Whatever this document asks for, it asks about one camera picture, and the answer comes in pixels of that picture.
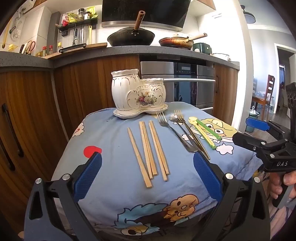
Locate white ceramic holder tray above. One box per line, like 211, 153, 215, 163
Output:
113, 103, 169, 120

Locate person's right hand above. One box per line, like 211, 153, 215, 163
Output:
266, 171, 296, 199

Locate red handled scissors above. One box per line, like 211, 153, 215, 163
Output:
25, 40, 36, 55

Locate brown frying pan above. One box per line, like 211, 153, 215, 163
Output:
159, 32, 208, 50

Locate black cabinet handle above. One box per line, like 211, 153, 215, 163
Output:
2, 104, 24, 158

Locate black range hood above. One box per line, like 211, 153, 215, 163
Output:
101, 0, 191, 32

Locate person's plaid pants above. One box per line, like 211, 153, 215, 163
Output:
269, 202, 292, 235

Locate grey stone countertop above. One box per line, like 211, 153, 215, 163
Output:
0, 45, 240, 70

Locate silver fork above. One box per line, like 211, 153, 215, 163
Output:
156, 112, 199, 154

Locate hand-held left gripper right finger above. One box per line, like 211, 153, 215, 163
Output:
193, 152, 271, 241

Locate blue cartoon printed cloth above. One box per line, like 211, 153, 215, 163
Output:
51, 102, 264, 234

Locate yellow plastic spoon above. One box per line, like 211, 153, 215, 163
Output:
188, 116, 216, 149

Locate silver spoon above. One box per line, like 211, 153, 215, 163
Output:
169, 114, 197, 151

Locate white floral ceramic utensil holder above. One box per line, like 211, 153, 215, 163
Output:
111, 69, 165, 109

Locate black wall shelf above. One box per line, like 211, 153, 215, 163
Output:
58, 20, 99, 33

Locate green yellow packet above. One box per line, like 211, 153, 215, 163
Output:
87, 6, 99, 18

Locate wooden cutting board black handle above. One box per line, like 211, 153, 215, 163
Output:
43, 42, 108, 60

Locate hanging yellow ladle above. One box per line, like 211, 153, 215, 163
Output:
2, 20, 11, 49

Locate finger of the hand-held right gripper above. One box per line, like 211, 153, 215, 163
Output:
245, 117, 290, 140
232, 132, 285, 153

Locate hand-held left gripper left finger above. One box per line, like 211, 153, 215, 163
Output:
24, 152, 103, 241

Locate stainless steel built-in oven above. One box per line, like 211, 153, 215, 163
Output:
139, 61, 216, 115

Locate wide wooden kitchen cabinet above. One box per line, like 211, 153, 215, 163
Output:
0, 56, 140, 232

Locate round ceiling lamp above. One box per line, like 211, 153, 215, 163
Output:
240, 5, 256, 24

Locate teal waste bin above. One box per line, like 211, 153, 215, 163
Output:
245, 106, 261, 133

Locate white wall socket with cables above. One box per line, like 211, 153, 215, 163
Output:
9, 7, 26, 42

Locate narrow wooden cabinet door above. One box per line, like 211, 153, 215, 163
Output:
213, 64, 238, 126

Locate wooden chopstick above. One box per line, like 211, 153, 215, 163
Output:
148, 122, 168, 181
127, 128, 152, 189
142, 121, 158, 176
150, 120, 170, 175
139, 121, 153, 179

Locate black wok with wooden handle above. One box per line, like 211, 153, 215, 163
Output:
107, 10, 155, 47

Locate wooden chair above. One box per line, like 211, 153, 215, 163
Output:
252, 75, 275, 109

